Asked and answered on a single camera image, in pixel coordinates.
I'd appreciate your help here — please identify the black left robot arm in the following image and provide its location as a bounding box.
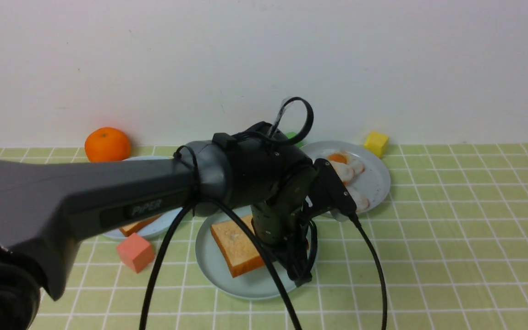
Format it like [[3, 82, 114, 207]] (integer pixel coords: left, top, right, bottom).
[[0, 122, 320, 330]]

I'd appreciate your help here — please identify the yellow cube block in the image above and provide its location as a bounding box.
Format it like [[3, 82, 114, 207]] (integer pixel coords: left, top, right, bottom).
[[364, 131, 389, 159]]

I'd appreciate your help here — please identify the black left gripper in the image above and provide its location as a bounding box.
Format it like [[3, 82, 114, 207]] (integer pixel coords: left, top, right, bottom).
[[251, 165, 318, 287]]

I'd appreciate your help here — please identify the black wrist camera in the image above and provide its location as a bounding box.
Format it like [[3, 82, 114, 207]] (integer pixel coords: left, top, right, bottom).
[[306, 158, 357, 219]]

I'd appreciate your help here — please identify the green cube block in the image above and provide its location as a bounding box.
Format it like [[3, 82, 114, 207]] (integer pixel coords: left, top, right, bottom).
[[284, 132, 305, 148]]

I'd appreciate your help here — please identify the orange mandarin fruit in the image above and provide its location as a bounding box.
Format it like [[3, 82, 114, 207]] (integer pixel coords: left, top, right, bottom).
[[84, 127, 132, 162]]

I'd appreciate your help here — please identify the light blue plate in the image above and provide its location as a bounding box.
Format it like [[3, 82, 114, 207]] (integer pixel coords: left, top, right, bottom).
[[102, 156, 187, 241]]

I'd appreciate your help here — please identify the black camera cable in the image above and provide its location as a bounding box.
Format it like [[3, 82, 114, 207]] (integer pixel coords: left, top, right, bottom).
[[139, 97, 388, 330]]

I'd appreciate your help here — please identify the toast slice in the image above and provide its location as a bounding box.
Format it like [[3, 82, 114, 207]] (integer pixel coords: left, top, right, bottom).
[[210, 214, 310, 278], [119, 214, 161, 237]]

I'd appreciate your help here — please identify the salmon red cube block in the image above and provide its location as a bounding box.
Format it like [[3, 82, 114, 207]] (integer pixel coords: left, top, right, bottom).
[[116, 233, 155, 273]]

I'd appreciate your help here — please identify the fried egg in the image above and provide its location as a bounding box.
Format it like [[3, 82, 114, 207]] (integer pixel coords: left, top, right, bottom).
[[346, 186, 370, 214], [329, 160, 356, 186], [325, 152, 365, 175]]

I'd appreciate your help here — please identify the teal green plate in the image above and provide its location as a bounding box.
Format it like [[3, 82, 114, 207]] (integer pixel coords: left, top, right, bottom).
[[195, 213, 280, 299]]

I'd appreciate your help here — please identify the grey plate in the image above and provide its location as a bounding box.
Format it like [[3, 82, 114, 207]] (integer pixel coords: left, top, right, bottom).
[[301, 141, 391, 215]]

